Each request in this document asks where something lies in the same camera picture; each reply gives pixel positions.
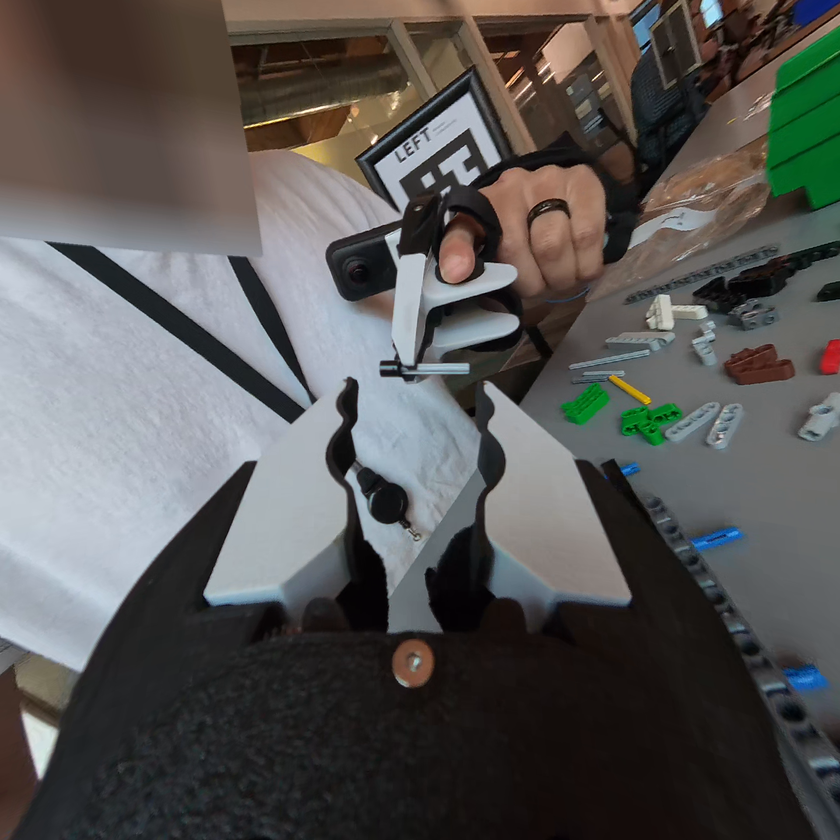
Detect green storage bin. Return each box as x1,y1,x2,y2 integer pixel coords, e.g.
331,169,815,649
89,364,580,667
764,42,840,211

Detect light grey lego axle connector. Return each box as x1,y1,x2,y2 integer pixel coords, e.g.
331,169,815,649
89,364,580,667
797,392,840,442

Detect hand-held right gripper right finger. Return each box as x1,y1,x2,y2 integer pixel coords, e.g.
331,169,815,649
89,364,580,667
476,381,632,608

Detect wide black shoulder strap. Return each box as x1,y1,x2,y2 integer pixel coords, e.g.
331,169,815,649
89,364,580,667
46,241,308,424

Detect green ribbed lego piece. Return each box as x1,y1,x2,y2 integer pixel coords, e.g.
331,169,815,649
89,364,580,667
561,382,611,426

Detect green lego cross connector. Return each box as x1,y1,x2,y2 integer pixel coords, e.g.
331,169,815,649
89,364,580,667
620,402,683,447

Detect white lego connector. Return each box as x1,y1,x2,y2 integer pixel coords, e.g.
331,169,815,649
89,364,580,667
645,293,710,330

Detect thin light grey lego liftarm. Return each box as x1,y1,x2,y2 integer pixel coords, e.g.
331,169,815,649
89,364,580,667
664,402,721,444
707,403,744,450

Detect long dark grey lego beam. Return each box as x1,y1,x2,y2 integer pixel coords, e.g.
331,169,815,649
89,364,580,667
600,459,840,840

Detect scattered lego parts spread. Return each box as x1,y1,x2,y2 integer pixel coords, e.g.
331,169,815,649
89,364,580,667
567,239,840,454

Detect brown lego piece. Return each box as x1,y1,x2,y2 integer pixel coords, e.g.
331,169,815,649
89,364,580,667
724,344,796,386

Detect black badge reel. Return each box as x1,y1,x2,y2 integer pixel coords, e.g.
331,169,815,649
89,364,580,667
354,461,422,542

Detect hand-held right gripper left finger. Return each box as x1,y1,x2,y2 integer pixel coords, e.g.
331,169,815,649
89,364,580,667
203,377,361,608

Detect black framed marker sign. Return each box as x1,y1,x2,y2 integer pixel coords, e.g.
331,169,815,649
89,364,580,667
356,66,514,212

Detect person's left hand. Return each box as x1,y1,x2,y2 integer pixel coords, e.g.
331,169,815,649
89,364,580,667
438,163,608,298

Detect thin black lanyard strap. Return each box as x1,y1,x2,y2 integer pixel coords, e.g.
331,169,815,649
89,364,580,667
226,256,316,404

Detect grey lego axle black bush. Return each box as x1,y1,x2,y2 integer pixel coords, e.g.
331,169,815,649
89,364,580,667
379,359,471,383

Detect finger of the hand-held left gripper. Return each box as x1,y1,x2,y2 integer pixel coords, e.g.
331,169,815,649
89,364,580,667
390,252,435,371

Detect clear plastic bag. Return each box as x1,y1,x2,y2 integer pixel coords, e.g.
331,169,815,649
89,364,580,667
587,134,772,304

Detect yellow lego axle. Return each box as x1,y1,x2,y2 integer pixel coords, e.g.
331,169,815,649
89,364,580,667
607,374,652,406

